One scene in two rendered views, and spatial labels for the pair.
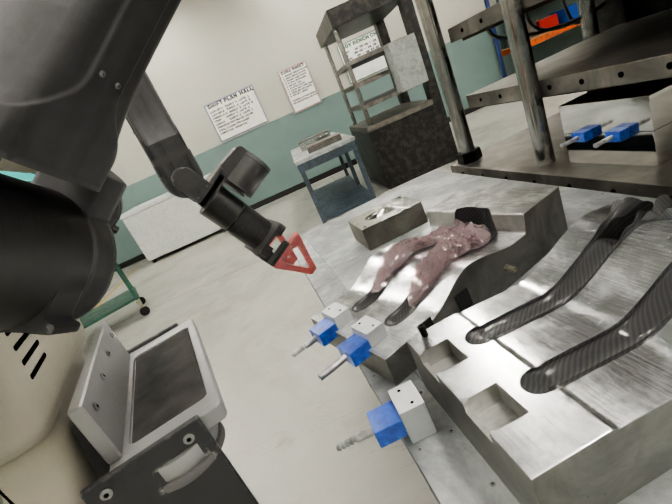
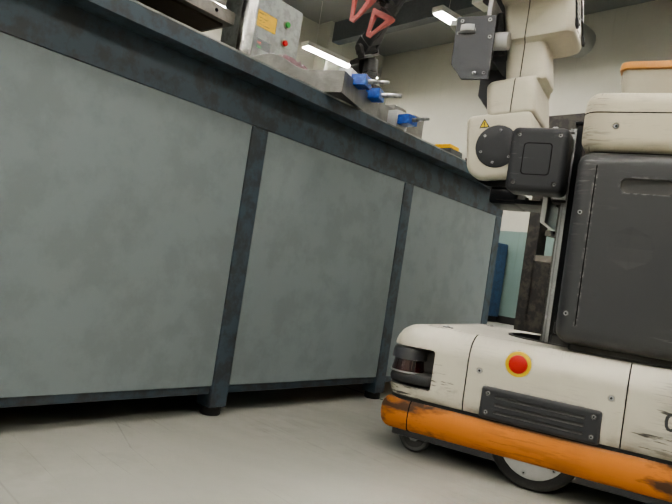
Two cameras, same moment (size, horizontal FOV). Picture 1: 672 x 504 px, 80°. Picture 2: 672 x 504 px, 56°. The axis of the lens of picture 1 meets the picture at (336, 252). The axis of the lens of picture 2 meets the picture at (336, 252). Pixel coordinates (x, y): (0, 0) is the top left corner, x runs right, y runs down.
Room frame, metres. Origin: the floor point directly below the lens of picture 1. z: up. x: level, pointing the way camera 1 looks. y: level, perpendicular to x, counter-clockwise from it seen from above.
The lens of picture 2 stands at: (1.75, 1.25, 0.37)
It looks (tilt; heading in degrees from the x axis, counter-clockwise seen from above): 2 degrees up; 227
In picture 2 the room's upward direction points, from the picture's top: 9 degrees clockwise
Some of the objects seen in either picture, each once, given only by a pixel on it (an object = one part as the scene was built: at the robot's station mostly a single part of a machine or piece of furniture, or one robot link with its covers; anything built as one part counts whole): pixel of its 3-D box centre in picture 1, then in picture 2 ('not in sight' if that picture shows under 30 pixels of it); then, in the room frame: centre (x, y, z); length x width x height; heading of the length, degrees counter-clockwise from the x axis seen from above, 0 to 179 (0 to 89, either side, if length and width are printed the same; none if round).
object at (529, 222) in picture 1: (435, 265); (279, 85); (0.74, -0.18, 0.85); 0.50 x 0.26 x 0.11; 114
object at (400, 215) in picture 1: (386, 221); not in sight; (1.19, -0.18, 0.83); 0.20 x 0.15 x 0.07; 97
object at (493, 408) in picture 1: (498, 419); not in sight; (0.32, -0.08, 0.87); 0.05 x 0.05 x 0.04; 7
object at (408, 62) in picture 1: (385, 93); not in sight; (5.30, -1.39, 1.03); 1.54 x 0.94 x 2.06; 0
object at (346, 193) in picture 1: (327, 170); not in sight; (5.32, -0.34, 0.44); 1.90 x 0.70 x 0.89; 0
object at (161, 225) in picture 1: (181, 217); not in sight; (7.11, 2.20, 0.47); 1.52 x 0.77 x 0.94; 90
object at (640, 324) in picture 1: (605, 277); not in sight; (0.41, -0.29, 0.92); 0.35 x 0.16 x 0.09; 97
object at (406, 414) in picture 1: (380, 426); (410, 120); (0.43, 0.04, 0.83); 0.13 x 0.05 x 0.05; 93
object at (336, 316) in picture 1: (320, 334); (364, 81); (0.67, 0.09, 0.85); 0.13 x 0.05 x 0.05; 114
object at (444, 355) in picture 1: (446, 366); not in sight; (0.43, -0.07, 0.87); 0.05 x 0.05 x 0.04; 7
